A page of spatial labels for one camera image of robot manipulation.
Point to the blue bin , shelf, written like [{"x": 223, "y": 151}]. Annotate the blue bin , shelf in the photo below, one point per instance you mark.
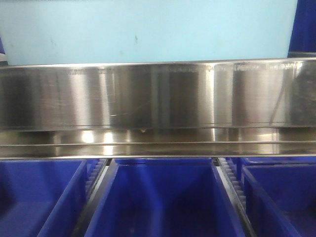
[
  {"x": 173, "y": 197},
  {"x": 281, "y": 199},
  {"x": 41, "y": 198}
]

